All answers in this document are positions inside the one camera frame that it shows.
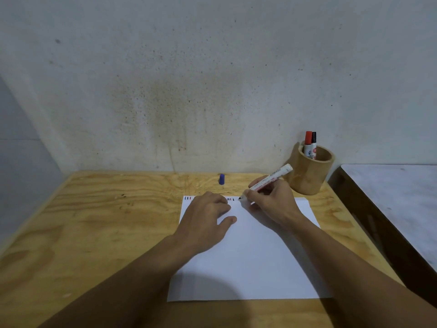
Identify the person's left hand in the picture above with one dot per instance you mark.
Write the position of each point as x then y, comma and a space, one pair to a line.
199, 225

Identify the person's right hand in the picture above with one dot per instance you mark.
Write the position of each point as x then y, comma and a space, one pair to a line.
276, 204

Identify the person's right thumb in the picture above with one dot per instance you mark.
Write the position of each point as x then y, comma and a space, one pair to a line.
256, 196

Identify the person's left thumb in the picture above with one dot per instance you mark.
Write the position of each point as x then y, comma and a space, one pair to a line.
228, 223

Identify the white marker pen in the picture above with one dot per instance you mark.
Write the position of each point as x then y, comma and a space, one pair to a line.
277, 174

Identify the white paper sheet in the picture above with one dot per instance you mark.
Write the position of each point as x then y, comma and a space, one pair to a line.
252, 263

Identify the person's right forearm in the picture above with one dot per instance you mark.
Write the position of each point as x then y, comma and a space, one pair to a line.
358, 280

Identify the person's left forearm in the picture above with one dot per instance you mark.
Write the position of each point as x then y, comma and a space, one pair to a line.
136, 286

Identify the blue marker cap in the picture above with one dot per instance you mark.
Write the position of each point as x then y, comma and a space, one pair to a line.
222, 179

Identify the round wooden pen holder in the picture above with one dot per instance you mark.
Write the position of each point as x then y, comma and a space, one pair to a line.
310, 174

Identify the red capped marker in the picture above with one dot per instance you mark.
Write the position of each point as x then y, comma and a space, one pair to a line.
308, 143

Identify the black capped marker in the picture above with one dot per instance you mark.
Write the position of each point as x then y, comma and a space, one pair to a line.
313, 145

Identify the white topped dark side table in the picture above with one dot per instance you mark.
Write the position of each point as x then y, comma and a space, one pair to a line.
396, 208

